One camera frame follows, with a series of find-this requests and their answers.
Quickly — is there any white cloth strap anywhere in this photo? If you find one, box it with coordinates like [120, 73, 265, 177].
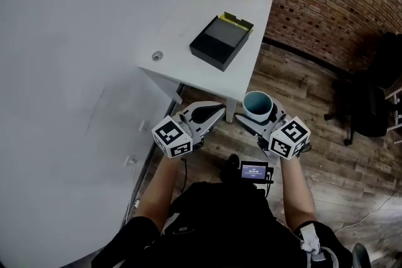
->
[296, 221, 337, 268]

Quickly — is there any black office chair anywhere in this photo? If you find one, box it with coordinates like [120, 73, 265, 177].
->
[323, 31, 402, 147]

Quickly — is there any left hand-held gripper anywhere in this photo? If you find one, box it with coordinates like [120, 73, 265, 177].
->
[151, 100, 226, 159]

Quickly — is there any person's right forearm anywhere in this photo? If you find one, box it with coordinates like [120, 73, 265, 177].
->
[279, 157, 317, 230]

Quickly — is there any person's black shoe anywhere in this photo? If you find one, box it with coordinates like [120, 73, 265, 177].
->
[220, 153, 242, 183]

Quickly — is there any person's left forearm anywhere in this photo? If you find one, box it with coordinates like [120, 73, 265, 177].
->
[134, 152, 186, 235]

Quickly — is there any white floor cable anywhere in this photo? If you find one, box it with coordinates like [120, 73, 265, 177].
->
[332, 191, 402, 235]

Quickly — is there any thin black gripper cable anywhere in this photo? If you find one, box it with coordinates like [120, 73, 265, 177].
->
[180, 158, 190, 195]

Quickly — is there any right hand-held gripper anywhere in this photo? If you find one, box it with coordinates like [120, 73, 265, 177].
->
[234, 97, 312, 161]

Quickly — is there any white table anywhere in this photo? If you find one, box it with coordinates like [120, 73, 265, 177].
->
[138, 0, 273, 124]

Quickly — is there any small screen device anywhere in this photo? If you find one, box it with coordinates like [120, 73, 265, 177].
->
[240, 161, 274, 183]

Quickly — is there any black tray box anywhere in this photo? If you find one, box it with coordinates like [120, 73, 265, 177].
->
[188, 11, 254, 72]

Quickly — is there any blue-grey cup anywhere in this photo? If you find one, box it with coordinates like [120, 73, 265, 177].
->
[242, 90, 273, 124]

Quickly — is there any person's black clothing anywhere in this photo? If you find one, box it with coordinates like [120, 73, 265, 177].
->
[90, 181, 352, 268]

